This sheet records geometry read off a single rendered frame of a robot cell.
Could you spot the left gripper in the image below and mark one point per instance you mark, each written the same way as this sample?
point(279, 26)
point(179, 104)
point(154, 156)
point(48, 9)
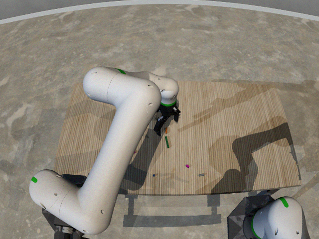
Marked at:
point(165, 115)

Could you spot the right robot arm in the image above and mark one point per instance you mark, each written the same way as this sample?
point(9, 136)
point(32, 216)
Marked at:
point(282, 218)

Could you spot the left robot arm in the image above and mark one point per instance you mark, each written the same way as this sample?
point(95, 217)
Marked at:
point(137, 96)

